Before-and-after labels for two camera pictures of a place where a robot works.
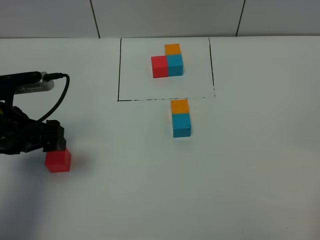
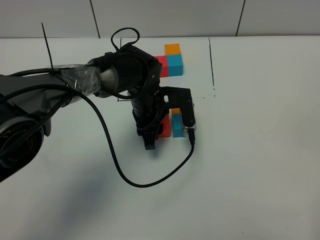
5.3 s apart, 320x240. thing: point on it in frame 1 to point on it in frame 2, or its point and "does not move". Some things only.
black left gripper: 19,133 to 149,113
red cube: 58,161 to 166,121
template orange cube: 172,49 does not move
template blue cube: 175,65 does not move
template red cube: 159,66 does not move
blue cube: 181,125 does not move
